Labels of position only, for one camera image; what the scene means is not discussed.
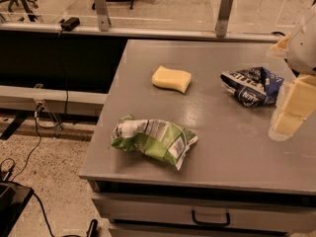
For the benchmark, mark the green chip bag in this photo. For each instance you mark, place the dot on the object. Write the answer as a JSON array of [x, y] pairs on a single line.
[[159, 139]]

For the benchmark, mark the yellow sponge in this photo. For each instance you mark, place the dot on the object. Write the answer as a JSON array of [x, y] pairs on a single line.
[[174, 79]]

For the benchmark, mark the black box on floor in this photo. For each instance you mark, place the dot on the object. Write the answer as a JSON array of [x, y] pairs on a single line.
[[13, 200]]

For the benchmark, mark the blue chip bag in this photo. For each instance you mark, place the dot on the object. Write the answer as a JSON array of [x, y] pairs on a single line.
[[253, 87]]

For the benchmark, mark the grey drawer with black handle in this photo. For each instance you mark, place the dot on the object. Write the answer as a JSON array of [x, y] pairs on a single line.
[[174, 214]]

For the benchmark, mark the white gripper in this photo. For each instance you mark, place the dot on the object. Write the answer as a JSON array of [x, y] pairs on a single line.
[[303, 51]]

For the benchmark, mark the grey horizontal frame rail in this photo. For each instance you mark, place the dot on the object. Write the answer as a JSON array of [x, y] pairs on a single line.
[[76, 103]]

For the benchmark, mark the left metal bracket post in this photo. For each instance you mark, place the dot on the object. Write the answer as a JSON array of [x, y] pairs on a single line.
[[104, 22]]

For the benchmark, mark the black power adapter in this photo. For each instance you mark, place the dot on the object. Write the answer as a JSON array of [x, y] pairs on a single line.
[[70, 24]]

